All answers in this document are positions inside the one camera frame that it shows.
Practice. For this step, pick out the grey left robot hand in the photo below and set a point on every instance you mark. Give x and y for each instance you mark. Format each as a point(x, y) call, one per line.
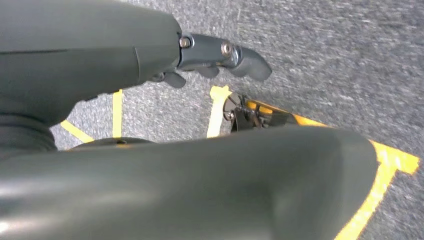
point(82, 49)

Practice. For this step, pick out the yellow floor tape square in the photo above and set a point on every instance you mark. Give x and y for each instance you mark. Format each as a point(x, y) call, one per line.
point(381, 185)

